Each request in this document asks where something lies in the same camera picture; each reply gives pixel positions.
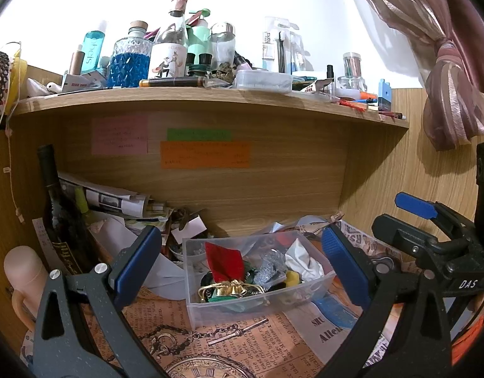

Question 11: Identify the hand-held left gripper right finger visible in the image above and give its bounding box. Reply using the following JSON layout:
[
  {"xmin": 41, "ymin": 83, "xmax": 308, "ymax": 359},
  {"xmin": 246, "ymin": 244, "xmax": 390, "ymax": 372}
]
[{"xmin": 317, "ymin": 224, "xmax": 452, "ymax": 378}]

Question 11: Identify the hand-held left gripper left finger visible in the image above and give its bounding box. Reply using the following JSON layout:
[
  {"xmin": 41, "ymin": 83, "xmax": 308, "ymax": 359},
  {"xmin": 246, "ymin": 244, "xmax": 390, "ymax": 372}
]
[{"xmin": 31, "ymin": 225, "xmax": 168, "ymax": 378}]

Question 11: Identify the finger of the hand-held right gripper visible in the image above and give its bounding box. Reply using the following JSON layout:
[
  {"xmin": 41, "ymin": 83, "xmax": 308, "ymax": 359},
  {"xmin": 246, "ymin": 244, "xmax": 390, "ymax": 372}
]
[
  {"xmin": 395, "ymin": 191, "xmax": 477, "ymax": 245},
  {"xmin": 371, "ymin": 213, "xmax": 440, "ymax": 262}
]

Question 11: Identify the white cloth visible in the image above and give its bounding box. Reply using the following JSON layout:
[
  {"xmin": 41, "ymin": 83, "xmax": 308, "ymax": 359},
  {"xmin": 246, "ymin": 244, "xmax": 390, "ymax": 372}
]
[{"xmin": 285, "ymin": 240, "xmax": 325, "ymax": 282}]

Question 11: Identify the black strappy cloth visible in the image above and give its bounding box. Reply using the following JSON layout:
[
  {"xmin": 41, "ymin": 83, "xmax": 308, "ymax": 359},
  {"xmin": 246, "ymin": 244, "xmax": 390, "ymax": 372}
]
[{"xmin": 242, "ymin": 268, "xmax": 290, "ymax": 296}]

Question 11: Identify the silver glitter cloth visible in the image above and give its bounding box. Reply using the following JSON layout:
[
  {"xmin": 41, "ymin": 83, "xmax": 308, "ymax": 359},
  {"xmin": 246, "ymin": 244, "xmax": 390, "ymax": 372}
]
[{"xmin": 254, "ymin": 250, "xmax": 288, "ymax": 284}]

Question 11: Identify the red cloth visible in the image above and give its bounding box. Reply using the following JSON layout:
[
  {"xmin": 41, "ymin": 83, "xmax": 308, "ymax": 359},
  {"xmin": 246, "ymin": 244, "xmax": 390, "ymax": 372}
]
[{"xmin": 205, "ymin": 242, "xmax": 245, "ymax": 284}]

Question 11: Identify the green knit cloth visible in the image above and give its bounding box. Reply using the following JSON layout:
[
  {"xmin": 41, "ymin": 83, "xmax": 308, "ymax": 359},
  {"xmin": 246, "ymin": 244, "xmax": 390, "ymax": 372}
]
[{"xmin": 208, "ymin": 283, "xmax": 266, "ymax": 304}]

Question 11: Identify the clear plastic storage box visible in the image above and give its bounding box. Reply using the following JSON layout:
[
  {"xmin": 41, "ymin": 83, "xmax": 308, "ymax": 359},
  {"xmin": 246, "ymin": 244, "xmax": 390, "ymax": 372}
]
[{"xmin": 182, "ymin": 230, "xmax": 337, "ymax": 329}]

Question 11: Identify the white paper sheet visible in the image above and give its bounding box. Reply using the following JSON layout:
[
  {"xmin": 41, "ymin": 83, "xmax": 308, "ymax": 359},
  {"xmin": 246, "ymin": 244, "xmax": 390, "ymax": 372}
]
[{"xmin": 92, "ymin": 218, "xmax": 186, "ymax": 300}]

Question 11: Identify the white card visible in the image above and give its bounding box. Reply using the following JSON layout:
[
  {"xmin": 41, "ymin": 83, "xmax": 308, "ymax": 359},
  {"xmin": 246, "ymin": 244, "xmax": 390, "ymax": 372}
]
[{"xmin": 183, "ymin": 215, "xmax": 207, "ymax": 237}]

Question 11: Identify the pile of papers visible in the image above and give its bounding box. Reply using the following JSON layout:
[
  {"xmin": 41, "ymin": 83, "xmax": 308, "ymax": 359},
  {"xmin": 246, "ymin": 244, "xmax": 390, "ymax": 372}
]
[{"xmin": 57, "ymin": 171, "xmax": 176, "ymax": 229}]

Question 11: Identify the orange fabric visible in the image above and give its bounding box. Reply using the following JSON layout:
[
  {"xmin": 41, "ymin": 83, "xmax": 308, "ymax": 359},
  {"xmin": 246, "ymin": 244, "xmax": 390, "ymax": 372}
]
[{"xmin": 451, "ymin": 315, "xmax": 484, "ymax": 365}]

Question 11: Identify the yellow highlighter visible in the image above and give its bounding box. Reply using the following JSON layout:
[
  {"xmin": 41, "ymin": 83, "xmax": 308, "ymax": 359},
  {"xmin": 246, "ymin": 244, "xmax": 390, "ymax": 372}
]
[{"xmin": 74, "ymin": 187, "xmax": 91, "ymax": 215}]

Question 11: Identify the dark wine bottle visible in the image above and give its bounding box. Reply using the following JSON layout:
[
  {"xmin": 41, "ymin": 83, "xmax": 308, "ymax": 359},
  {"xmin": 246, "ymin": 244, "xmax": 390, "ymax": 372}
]
[{"xmin": 37, "ymin": 144, "xmax": 97, "ymax": 276}]

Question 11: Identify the white handwritten note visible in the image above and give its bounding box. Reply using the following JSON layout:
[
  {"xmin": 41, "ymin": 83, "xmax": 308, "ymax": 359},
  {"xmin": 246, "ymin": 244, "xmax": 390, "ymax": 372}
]
[{"xmin": 32, "ymin": 217, "xmax": 55, "ymax": 268}]

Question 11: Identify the blue plastic block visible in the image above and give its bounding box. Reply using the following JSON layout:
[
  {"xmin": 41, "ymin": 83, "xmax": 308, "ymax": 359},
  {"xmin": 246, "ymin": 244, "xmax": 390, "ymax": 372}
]
[{"xmin": 378, "ymin": 79, "xmax": 392, "ymax": 112}]

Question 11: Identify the beige mug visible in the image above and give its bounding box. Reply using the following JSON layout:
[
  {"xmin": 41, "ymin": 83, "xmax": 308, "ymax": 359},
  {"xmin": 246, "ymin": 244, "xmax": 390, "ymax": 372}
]
[{"xmin": 3, "ymin": 245, "xmax": 49, "ymax": 329}]

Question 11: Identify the orange sticky note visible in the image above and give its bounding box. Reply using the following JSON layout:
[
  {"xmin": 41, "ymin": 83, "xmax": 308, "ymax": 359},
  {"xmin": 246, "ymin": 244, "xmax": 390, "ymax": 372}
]
[{"xmin": 160, "ymin": 141, "xmax": 251, "ymax": 169}]

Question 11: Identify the pink striped curtain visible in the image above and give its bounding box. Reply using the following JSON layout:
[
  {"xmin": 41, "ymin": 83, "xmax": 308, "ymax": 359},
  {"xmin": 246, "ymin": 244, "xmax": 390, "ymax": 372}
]
[{"xmin": 340, "ymin": 0, "xmax": 484, "ymax": 151}]

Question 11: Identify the pink sticky note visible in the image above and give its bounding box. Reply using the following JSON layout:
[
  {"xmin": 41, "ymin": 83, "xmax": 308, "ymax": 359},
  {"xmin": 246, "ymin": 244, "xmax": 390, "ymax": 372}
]
[{"xmin": 91, "ymin": 116, "xmax": 149, "ymax": 155}]

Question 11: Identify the newspaper print table mat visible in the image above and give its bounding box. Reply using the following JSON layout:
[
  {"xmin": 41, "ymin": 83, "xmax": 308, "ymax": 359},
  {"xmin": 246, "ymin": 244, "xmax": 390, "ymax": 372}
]
[{"xmin": 19, "ymin": 216, "xmax": 424, "ymax": 378}]

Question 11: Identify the green sticky note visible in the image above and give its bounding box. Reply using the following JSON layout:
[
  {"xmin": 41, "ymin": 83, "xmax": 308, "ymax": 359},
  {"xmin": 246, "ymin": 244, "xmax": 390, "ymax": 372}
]
[{"xmin": 167, "ymin": 129, "xmax": 232, "ymax": 141}]

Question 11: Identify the blue cartoon sticker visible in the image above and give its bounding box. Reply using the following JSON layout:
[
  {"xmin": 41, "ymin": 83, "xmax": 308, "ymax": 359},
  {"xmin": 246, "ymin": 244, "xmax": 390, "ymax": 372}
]
[{"xmin": 19, "ymin": 331, "xmax": 36, "ymax": 367}]

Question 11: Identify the small glass jar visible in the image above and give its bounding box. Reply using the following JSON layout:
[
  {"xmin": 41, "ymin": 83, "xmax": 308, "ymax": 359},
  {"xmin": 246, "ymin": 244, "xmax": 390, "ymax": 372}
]
[{"xmin": 338, "ymin": 52, "xmax": 366, "ymax": 91}]

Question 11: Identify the metal binder clip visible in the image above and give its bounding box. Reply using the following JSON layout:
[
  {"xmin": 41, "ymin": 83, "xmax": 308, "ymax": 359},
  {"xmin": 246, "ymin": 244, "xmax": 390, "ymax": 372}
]
[{"xmin": 309, "ymin": 79, "xmax": 333, "ymax": 95}]

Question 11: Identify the wooden shelf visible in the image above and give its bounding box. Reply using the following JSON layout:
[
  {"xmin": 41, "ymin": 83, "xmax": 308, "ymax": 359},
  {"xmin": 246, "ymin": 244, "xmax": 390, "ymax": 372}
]
[{"xmin": 11, "ymin": 87, "xmax": 410, "ymax": 129}]

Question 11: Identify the brown pen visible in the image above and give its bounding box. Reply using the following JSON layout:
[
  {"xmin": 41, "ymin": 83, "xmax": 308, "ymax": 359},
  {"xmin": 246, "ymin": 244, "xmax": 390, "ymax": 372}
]
[{"xmin": 139, "ymin": 77, "xmax": 205, "ymax": 88}]

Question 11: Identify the white box with red label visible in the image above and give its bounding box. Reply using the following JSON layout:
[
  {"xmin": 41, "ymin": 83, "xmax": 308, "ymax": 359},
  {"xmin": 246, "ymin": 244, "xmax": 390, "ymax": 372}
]
[{"xmin": 63, "ymin": 72, "xmax": 109, "ymax": 91}]

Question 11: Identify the glass bottle with blue liquid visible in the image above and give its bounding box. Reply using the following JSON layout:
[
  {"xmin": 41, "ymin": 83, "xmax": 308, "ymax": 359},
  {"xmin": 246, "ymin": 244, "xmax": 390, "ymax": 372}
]
[{"xmin": 107, "ymin": 20, "xmax": 154, "ymax": 88}]

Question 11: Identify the clear plastic case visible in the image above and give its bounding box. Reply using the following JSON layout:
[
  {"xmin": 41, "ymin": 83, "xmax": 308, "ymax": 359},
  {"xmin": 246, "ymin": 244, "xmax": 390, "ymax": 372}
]
[{"xmin": 233, "ymin": 70, "xmax": 293, "ymax": 94}]

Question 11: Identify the clear bottle with printed label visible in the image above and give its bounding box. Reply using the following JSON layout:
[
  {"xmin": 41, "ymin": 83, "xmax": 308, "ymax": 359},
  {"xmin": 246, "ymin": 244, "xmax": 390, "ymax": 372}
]
[{"xmin": 148, "ymin": 0, "xmax": 188, "ymax": 78}]

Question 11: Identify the rose gold tube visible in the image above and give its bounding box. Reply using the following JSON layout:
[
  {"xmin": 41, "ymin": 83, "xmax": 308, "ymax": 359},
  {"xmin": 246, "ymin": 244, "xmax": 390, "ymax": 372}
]
[{"xmin": 69, "ymin": 49, "xmax": 85, "ymax": 76}]

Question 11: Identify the teal plastic bottle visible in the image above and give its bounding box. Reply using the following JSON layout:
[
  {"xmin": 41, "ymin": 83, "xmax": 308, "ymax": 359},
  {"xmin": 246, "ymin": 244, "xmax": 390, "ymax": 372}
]
[{"xmin": 80, "ymin": 20, "xmax": 109, "ymax": 75}]

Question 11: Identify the clear blister pack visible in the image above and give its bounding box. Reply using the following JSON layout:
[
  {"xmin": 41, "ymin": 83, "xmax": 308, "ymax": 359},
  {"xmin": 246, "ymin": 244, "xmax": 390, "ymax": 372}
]
[{"xmin": 262, "ymin": 16, "xmax": 306, "ymax": 75}]

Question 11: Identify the yellow plastic item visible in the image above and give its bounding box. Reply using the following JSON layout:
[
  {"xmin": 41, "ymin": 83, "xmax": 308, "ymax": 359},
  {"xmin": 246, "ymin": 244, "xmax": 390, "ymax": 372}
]
[{"xmin": 9, "ymin": 49, "xmax": 28, "ymax": 99}]

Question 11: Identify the clear jar with metal lid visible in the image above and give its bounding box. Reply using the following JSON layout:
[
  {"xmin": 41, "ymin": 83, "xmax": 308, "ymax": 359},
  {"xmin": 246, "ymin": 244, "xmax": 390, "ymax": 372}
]
[{"xmin": 208, "ymin": 22, "xmax": 237, "ymax": 67}]

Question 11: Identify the mint green pump bottle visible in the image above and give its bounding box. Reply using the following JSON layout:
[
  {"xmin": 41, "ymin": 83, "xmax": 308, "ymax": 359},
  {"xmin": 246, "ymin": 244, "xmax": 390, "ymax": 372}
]
[{"xmin": 186, "ymin": 8, "xmax": 212, "ymax": 66}]

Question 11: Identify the white cable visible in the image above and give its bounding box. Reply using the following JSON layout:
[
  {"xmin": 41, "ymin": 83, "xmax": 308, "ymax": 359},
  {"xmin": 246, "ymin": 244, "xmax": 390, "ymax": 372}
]
[{"xmin": 3, "ymin": 130, "xmax": 26, "ymax": 223}]

